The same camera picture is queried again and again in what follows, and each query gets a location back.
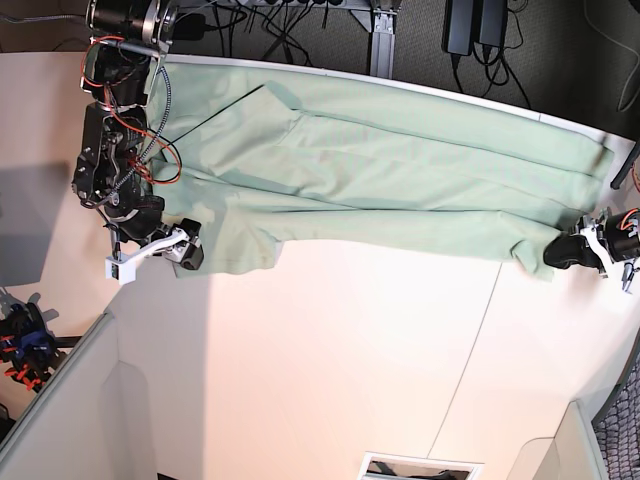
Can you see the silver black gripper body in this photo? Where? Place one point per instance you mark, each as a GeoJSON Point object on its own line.
{"type": "Point", "coordinates": [166, 244]}

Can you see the black gripper body white bracket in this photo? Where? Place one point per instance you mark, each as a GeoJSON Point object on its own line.
{"type": "Point", "coordinates": [614, 238]}

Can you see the light green polo T-shirt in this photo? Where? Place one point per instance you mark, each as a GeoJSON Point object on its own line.
{"type": "Point", "coordinates": [274, 156]}

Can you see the grey left table divider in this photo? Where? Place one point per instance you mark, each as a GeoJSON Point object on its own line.
{"type": "Point", "coordinates": [60, 434]}

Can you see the grey table divider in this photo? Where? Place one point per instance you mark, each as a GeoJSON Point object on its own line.
{"type": "Point", "coordinates": [60, 434]}
{"type": "Point", "coordinates": [572, 453]}

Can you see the grey right table divider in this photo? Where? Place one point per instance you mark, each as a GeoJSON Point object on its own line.
{"type": "Point", "coordinates": [572, 453]}

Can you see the black power adapter left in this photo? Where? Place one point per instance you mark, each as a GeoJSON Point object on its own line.
{"type": "Point", "coordinates": [190, 27]}

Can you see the black power brick pair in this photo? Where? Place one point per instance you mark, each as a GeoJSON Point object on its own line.
{"type": "Point", "coordinates": [467, 22]}

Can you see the black robot arm with cables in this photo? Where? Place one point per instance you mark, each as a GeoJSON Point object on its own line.
{"type": "Point", "coordinates": [130, 40]}

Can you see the aluminium frame post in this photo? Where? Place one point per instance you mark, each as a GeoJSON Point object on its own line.
{"type": "Point", "coordinates": [379, 20]}

